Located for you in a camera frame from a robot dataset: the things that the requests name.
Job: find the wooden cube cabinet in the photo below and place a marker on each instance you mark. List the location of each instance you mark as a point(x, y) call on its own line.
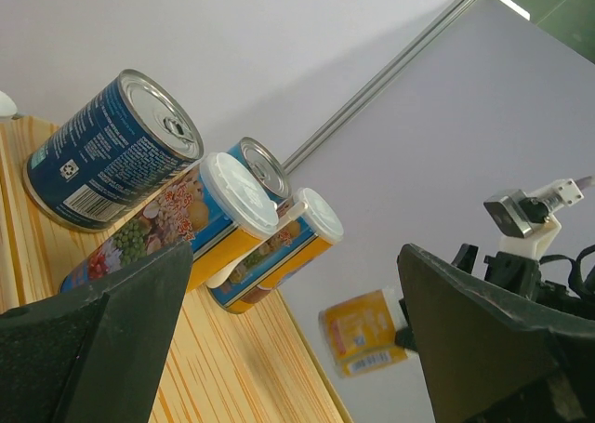
point(139, 330)

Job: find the orange can with white lid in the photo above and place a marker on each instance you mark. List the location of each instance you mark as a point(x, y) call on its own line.
point(359, 333)

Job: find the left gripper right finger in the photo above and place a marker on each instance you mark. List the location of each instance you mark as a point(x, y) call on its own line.
point(478, 369)

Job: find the dark blue tin can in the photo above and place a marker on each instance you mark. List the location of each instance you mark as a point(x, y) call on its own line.
point(125, 144)

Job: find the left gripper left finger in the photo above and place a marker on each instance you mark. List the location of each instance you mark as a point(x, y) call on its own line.
point(93, 339)

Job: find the yellow porridge can with spoon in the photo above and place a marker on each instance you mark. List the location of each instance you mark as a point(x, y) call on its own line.
point(219, 207)

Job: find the light blue tin can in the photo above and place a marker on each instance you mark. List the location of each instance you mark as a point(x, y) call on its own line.
point(264, 166)

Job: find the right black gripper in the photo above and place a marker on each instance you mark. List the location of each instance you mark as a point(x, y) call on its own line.
point(513, 289)

